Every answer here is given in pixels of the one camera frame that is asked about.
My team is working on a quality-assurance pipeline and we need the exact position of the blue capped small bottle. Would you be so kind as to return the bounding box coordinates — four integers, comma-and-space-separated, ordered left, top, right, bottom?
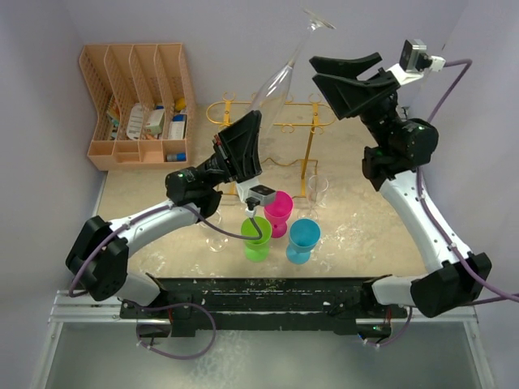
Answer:
165, 153, 187, 162

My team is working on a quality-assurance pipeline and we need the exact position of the short clear wine glass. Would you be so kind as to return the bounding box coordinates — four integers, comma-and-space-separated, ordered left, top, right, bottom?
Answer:
198, 210, 228, 253

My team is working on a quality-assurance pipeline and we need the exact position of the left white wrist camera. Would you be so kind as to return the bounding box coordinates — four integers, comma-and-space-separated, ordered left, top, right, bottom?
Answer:
237, 184, 277, 218

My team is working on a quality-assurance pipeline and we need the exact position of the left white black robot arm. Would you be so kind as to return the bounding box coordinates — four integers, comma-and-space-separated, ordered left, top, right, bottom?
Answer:
66, 110, 265, 318

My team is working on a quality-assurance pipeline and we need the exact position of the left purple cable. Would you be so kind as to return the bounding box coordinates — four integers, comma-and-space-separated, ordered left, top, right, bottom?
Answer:
67, 204, 263, 299

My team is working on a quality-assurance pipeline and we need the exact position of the tall clear flute glass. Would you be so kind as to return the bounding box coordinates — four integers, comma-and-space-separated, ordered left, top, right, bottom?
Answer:
249, 7, 336, 135

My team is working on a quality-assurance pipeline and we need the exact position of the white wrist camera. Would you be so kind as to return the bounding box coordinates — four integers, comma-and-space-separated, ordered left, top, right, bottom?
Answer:
237, 184, 277, 218
388, 39, 446, 86

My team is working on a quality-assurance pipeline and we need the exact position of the yellow bottle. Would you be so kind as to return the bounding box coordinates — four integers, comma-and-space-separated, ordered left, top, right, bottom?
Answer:
174, 97, 187, 111

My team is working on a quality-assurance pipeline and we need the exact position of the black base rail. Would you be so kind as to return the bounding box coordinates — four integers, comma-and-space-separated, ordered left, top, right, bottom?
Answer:
121, 277, 408, 338

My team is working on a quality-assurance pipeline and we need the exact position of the colourful booklet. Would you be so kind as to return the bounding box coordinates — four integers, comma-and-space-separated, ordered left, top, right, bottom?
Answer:
105, 96, 121, 140

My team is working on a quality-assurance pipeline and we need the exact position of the white blue box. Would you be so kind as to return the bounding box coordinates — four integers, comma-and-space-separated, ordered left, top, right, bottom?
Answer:
168, 113, 187, 140

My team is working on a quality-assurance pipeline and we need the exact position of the white paper card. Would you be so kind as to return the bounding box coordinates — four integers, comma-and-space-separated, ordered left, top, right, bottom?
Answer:
126, 103, 144, 140

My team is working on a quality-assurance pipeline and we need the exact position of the peach plastic file organizer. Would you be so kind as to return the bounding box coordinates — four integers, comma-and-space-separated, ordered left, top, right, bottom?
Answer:
79, 43, 196, 171

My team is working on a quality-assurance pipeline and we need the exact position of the blue plastic goblet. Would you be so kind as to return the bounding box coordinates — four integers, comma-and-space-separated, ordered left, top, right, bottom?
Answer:
285, 218, 321, 265

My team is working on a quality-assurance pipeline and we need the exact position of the gold wire glass rack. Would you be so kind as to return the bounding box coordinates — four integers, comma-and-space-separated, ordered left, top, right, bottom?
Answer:
205, 93, 336, 199

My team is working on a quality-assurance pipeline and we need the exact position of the green plastic goblet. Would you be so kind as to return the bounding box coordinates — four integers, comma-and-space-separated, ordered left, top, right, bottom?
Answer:
241, 216, 272, 263

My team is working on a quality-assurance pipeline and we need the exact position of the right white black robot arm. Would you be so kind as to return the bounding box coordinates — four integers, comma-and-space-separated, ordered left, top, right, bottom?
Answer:
310, 53, 491, 318

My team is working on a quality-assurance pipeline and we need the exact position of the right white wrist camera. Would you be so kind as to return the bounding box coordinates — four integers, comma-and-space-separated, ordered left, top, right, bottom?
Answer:
388, 39, 446, 86

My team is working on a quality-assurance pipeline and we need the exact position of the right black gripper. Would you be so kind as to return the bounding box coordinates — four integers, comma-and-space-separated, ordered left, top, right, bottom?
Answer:
308, 53, 400, 150

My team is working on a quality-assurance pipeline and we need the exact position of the pink plastic goblet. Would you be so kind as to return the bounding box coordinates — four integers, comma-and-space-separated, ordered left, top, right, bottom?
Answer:
264, 190, 294, 238

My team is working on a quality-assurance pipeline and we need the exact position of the white medicine box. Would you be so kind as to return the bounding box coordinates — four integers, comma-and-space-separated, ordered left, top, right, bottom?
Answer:
144, 107, 165, 135

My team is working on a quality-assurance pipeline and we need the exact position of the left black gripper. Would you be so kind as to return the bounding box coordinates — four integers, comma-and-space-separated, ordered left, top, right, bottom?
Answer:
197, 110, 261, 192

